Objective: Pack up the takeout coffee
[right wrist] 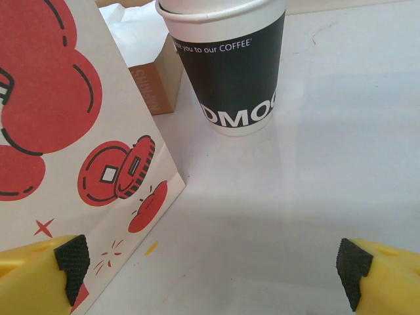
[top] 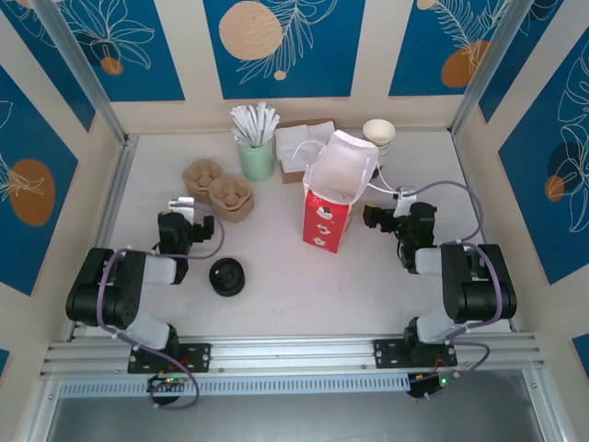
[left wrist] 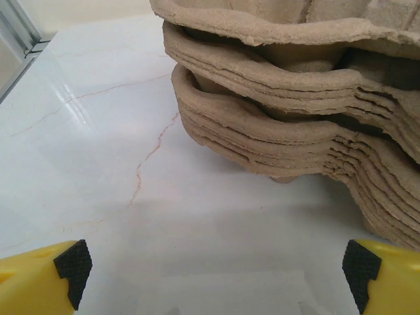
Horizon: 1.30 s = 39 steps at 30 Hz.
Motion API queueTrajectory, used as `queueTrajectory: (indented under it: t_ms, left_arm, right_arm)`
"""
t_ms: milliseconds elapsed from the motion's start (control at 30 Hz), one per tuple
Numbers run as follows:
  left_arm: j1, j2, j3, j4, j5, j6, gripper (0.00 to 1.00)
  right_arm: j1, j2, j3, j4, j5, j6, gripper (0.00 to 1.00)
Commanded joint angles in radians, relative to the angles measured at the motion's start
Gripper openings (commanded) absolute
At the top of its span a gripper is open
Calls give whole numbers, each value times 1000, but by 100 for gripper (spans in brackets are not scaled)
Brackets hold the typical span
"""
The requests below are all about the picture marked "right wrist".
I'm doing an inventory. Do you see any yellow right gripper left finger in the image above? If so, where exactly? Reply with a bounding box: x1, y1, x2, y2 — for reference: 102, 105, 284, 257
0, 234, 91, 315

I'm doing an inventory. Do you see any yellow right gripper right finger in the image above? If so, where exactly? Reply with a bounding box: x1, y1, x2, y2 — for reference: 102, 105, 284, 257
335, 238, 420, 315

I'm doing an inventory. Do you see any white red printed paper bag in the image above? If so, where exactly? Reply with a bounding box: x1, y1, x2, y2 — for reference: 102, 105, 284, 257
0, 0, 187, 315

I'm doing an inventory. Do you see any white paper napkin stack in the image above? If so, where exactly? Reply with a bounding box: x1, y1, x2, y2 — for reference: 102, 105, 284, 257
98, 0, 171, 68

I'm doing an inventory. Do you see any black white paper coffee cup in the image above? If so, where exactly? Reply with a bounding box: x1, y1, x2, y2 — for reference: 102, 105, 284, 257
155, 0, 287, 137

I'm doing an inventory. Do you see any brown cardboard napkin box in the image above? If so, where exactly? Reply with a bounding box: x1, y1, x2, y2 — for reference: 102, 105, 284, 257
127, 32, 184, 116

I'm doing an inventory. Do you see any stack of white paper cups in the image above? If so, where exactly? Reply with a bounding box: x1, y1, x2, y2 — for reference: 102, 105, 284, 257
157, 0, 270, 16

